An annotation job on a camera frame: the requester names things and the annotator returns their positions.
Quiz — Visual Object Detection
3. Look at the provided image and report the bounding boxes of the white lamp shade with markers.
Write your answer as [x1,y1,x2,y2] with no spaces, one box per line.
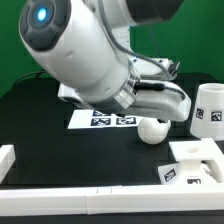
[190,83,224,141]

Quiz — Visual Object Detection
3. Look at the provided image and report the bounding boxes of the white front fence bar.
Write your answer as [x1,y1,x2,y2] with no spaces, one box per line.
[0,184,224,217]

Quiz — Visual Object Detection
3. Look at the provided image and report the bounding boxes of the white square lamp base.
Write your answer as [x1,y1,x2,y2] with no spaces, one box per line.
[158,139,218,185]

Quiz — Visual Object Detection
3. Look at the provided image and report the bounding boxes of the white fence bar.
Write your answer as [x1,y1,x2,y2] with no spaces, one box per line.
[0,184,224,217]
[204,138,224,183]
[0,145,16,184]

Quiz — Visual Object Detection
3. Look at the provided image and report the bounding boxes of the marker sheet on table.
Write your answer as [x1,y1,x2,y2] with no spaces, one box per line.
[68,109,141,129]

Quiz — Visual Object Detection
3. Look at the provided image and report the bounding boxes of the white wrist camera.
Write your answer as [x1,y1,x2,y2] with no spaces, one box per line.
[131,57,180,81]

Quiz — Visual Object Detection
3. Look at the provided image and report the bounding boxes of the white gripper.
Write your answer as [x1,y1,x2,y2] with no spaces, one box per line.
[128,80,191,122]

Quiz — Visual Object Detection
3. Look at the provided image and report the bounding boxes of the white left fence bar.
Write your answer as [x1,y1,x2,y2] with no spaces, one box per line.
[0,145,16,184]

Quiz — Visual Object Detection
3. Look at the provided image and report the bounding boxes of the white lamp bulb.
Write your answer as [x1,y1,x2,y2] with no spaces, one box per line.
[138,118,171,145]

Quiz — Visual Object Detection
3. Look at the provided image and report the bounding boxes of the white right fence bar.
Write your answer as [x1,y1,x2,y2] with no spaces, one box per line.
[204,138,224,183]

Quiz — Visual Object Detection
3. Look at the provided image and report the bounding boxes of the black cable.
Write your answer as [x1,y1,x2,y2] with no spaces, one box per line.
[12,70,46,87]

